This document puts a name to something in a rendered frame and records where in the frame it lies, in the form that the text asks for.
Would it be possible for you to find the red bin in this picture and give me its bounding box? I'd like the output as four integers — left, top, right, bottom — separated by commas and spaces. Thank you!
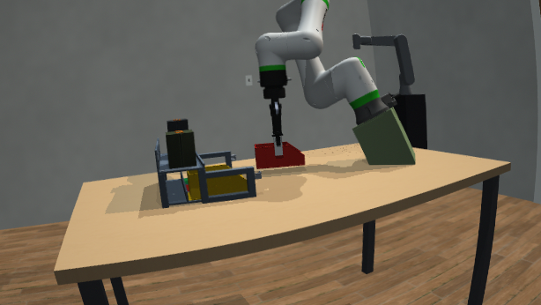
255, 142, 305, 169

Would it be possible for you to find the yellow bin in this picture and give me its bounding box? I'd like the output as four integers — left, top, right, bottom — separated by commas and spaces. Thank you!
187, 164, 248, 200

